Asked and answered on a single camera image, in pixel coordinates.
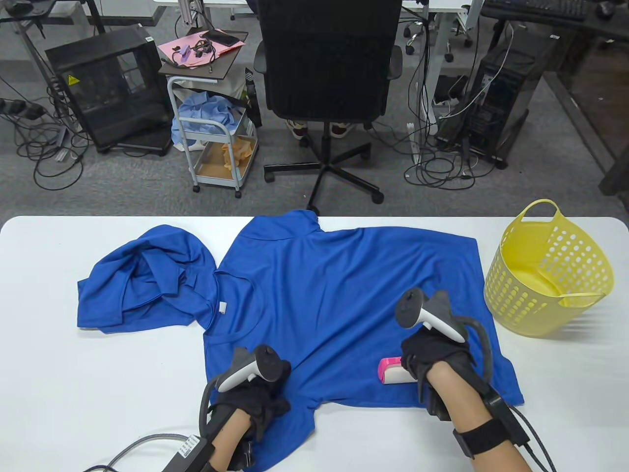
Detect person's left hand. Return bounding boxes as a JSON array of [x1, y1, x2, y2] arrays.
[[209, 361, 294, 443]]

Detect person's right hand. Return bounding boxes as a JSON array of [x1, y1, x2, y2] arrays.
[[400, 327, 478, 394]]

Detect pink lint roller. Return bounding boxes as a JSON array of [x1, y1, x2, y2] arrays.
[[377, 357, 418, 385]]

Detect blue t-shirt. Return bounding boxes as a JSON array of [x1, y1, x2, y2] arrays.
[[202, 210, 525, 472], [77, 224, 219, 334]]

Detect person's right forearm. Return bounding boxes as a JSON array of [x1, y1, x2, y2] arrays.
[[425, 364, 534, 472]]

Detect black and white controller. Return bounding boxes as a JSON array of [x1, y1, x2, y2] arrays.
[[396, 289, 467, 343], [216, 346, 284, 393]]

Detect black sensor box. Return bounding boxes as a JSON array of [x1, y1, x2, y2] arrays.
[[484, 391, 531, 445], [162, 434, 215, 472]]

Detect yellow perforated plastic basket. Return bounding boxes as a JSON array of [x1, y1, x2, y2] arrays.
[[484, 199, 616, 338]]

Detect white rolling cart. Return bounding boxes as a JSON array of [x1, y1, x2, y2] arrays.
[[167, 74, 258, 199]]

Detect orange cloth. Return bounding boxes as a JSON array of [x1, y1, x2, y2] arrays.
[[221, 138, 257, 173]]

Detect black computer tower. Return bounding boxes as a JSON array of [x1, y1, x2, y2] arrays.
[[436, 22, 558, 170]]

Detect light blue cloth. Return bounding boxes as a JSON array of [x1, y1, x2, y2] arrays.
[[171, 93, 246, 152]]

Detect white desk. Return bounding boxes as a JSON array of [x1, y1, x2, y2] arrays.
[[153, 0, 470, 165]]

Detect black office chair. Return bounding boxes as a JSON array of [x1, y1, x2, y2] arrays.
[[255, 0, 403, 217]]

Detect black glass computer case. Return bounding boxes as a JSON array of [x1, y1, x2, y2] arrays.
[[44, 25, 173, 154]]

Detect black square board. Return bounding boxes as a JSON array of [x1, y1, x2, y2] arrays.
[[158, 29, 249, 82]]

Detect black keyboard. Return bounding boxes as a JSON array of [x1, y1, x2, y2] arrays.
[[484, 0, 588, 21]]

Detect pink paper sheet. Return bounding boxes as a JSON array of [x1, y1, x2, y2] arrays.
[[156, 29, 246, 67]]

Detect black desk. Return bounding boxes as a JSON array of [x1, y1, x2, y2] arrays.
[[479, 0, 629, 196]]

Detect black power strip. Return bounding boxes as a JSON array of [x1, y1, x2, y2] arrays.
[[0, 98, 45, 120]]

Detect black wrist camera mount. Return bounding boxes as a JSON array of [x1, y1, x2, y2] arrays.
[[418, 374, 453, 422], [229, 440, 256, 470]]

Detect black wrist strap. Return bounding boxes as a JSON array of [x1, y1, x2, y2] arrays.
[[452, 425, 514, 460]]

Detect grey cable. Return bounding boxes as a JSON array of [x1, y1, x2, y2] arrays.
[[84, 434, 190, 472]]

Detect tangle of black floor cables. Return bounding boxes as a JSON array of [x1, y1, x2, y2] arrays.
[[0, 74, 91, 191], [404, 20, 497, 190]]

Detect black cable bundle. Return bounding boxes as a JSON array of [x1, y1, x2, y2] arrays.
[[189, 38, 218, 65]]

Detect aluminium frame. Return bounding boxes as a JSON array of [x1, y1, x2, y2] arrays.
[[177, 0, 209, 29]]

